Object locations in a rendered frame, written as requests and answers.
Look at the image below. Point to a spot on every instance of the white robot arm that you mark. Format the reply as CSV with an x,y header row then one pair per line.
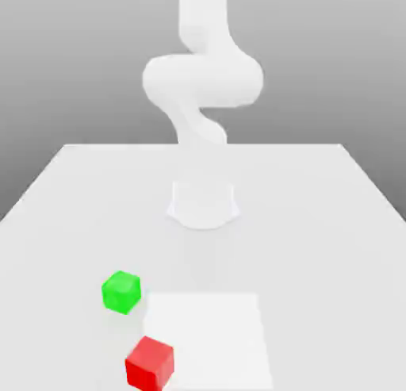
x,y
203,80

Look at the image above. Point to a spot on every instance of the small green cube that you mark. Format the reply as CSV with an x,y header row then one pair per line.
x,y
121,292

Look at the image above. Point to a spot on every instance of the small red cube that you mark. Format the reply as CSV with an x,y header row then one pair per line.
x,y
149,364

